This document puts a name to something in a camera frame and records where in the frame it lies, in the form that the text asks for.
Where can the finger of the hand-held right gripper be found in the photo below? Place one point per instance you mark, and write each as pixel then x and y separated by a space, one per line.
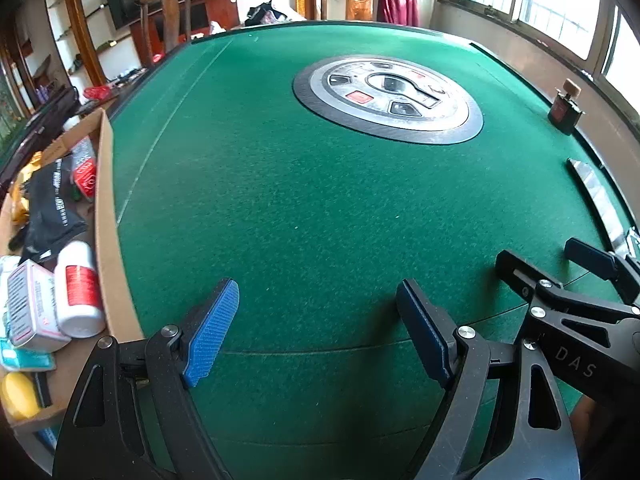
pixel 520 272
pixel 592 256

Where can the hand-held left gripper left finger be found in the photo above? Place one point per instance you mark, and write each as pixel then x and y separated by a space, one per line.
pixel 212 330

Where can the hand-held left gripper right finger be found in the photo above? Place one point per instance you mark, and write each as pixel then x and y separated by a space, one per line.
pixel 425 332

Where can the white plastic medicine bottle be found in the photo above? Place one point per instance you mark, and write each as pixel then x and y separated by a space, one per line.
pixel 80 305

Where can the cardboard box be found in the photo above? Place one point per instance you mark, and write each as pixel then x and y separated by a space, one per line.
pixel 107 220

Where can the white pill box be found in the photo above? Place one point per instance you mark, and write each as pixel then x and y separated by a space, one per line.
pixel 30 305

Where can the small brown bottle tan cap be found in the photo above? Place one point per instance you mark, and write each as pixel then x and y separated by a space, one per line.
pixel 562 110

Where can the black printed pouch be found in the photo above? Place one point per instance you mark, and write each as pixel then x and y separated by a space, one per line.
pixel 50 210

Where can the yellow round object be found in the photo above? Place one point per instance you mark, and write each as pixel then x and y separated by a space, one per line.
pixel 19 395

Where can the red plastic bag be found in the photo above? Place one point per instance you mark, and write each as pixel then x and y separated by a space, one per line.
pixel 97 92

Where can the round mahjong table control panel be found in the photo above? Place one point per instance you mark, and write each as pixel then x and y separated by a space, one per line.
pixel 325 85

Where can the purple bottles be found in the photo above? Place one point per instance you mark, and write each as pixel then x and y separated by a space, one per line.
pixel 42 93

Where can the black bag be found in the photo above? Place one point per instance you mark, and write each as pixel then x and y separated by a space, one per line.
pixel 260 12

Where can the wooden chair plain back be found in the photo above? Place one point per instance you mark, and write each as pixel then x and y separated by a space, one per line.
pixel 170 10

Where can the wooden display shelf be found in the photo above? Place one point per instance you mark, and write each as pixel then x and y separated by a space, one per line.
pixel 80 25

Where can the window with metal frame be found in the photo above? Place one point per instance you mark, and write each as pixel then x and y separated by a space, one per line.
pixel 555 5

